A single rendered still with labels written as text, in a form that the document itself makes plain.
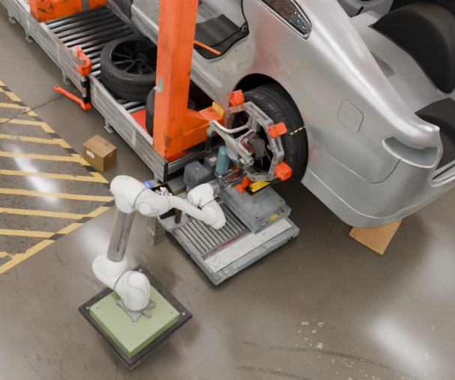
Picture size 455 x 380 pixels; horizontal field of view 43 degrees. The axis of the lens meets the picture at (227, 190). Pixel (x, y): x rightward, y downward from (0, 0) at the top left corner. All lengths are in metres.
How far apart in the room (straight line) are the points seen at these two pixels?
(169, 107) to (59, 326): 1.60
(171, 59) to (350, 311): 2.16
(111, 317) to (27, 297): 0.78
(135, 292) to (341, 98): 1.61
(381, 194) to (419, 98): 1.38
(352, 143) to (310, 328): 1.41
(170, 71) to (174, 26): 0.32
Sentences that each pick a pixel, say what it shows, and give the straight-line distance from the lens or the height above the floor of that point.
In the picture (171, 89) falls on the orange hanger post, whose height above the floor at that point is 1.16.
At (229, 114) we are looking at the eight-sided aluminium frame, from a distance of 3.95.
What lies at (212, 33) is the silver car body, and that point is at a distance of 4.94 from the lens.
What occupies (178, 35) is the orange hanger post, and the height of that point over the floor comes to 1.55.
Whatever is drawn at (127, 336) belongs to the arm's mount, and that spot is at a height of 0.39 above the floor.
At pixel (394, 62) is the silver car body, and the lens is 4.70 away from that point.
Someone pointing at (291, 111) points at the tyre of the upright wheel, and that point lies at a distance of 3.74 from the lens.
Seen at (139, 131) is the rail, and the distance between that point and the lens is 4.55.
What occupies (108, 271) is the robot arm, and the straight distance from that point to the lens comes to 3.43.
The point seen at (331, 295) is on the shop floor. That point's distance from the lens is 4.31.
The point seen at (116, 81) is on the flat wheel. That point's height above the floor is 0.44.
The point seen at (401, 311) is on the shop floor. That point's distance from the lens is 4.44.
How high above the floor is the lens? 3.50
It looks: 48 degrees down
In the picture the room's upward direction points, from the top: 12 degrees clockwise
